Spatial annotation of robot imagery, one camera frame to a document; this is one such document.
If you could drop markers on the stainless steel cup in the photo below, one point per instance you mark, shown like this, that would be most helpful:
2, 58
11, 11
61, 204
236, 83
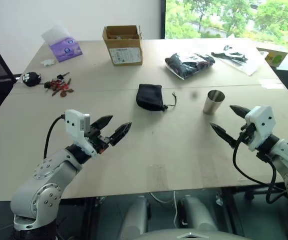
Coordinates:
213, 103

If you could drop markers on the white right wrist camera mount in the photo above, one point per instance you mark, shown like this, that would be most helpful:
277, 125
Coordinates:
261, 122

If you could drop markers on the flat clear bag black parts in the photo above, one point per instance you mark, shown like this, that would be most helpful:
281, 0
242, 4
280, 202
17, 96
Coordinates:
233, 56

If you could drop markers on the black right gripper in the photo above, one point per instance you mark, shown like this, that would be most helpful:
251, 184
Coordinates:
248, 133

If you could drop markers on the yellow green carton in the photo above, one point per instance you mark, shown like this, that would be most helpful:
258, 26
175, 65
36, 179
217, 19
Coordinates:
274, 57

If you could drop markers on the grey robot torso top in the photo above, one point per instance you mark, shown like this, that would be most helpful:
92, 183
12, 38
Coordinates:
191, 235

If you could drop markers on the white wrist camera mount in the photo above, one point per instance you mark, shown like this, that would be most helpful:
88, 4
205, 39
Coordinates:
74, 123
261, 122

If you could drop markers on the black items in plastic bag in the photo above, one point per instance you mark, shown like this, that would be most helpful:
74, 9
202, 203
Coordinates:
188, 65

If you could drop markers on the black window frame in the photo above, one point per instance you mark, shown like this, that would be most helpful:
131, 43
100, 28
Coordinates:
162, 18

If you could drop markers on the crumpled white tissue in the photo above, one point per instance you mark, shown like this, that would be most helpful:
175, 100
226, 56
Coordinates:
47, 62

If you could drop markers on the white paper sheet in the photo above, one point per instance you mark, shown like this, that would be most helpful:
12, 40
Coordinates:
271, 83

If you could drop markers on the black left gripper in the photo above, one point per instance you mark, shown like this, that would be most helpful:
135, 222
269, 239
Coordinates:
97, 141

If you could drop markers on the purple tissue pack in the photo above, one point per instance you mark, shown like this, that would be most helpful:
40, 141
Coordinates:
65, 48

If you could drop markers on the open cardboard box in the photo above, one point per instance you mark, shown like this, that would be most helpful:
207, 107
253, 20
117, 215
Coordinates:
126, 51

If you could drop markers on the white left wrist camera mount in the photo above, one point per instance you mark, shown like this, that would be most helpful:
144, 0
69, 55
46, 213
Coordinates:
74, 123

